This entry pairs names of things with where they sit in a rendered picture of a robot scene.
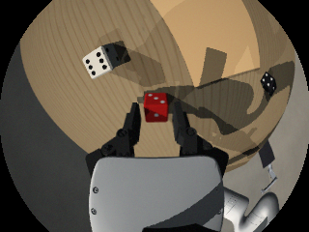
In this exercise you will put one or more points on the red die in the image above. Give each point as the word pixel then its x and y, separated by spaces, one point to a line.
pixel 156 107

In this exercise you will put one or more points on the white die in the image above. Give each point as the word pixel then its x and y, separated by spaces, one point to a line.
pixel 102 60

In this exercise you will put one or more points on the tan flat mat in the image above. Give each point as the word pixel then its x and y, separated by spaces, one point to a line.
pixel 216 37

